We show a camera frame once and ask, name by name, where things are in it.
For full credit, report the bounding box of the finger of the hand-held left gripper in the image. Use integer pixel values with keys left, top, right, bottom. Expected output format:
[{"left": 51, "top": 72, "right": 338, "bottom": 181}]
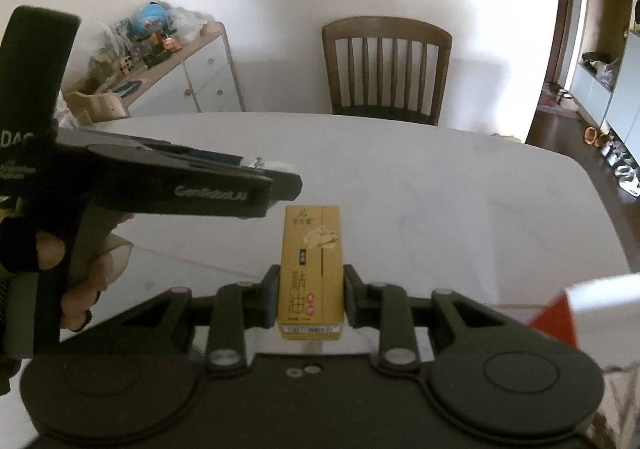
[
  {"left": 250, "top": 168, "right": 303, "bottom": 204},
  {"left": 167, "top": 148, "right": 248, "bottom": 170}
]

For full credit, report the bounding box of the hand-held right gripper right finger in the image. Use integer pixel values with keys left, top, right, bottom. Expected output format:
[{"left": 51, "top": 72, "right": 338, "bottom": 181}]
[{"left": 342, "top": 264, "right": 518, "bottom": 372}]

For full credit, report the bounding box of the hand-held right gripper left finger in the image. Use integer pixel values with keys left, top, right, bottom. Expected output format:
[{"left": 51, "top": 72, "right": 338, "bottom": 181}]
[{"left": 120, "top": 264, "right": 282, "bottom": 371}]

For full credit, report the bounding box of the yellow carton box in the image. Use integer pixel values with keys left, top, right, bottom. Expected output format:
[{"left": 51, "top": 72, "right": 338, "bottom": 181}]
[{"left": 276, "top": 204, "right": 346, "bottom": 342}]

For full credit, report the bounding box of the red cardboard box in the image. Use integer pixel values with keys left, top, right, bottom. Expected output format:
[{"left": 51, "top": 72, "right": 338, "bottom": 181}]
[{"left": 527, "top": 273, "right": 640, "bottom": 365}]

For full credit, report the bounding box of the person's left hand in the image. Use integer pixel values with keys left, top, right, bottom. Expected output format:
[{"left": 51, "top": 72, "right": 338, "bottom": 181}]
[{"left": 0, "top": 211, "right": 136, "bottom": 334}]

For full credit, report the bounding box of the white wooden sideboard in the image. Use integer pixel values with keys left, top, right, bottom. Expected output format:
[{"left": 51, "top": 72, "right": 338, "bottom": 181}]
[{"left": 117, "top": 21, "right": 246, "bottom": 117}]

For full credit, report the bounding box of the wooden stand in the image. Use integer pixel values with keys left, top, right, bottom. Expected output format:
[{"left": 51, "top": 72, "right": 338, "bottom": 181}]
[{"left": 65, "top": 90, "right": 132, "bottom": 122}]

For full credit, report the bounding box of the clear plastic bag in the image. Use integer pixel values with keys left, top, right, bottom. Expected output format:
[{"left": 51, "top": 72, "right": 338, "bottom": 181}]
[{"left": 167, "top": 9, "right": 208, "bottom": 44}]

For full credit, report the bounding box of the straight-back wooden chair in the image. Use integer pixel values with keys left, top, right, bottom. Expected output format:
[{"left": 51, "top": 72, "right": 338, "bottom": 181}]
[{"left": 321, "top": 16, "right": 453, "bottom": 126}]

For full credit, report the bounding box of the blue globe toy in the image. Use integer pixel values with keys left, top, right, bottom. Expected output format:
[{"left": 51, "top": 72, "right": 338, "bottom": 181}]
[{"left": 131, "top": 2, "right": 168, "bottom": 37}]

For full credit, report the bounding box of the pink door rug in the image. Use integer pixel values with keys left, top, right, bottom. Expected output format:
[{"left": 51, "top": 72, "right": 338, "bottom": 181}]
[{"left": 537, "top": 84, "right": 576, "bottom": 117}]

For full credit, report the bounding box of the row of silver shoes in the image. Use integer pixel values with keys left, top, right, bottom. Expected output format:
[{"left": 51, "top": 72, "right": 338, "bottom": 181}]
[{"left": 600, "top": 134, "right": 640, "bottom": 197}]

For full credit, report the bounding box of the grey plastic bag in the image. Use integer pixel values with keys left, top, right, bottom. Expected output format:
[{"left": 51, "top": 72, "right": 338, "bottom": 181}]
[{"left": 580, "top": 51, "right": 621, "bottom": 80}]

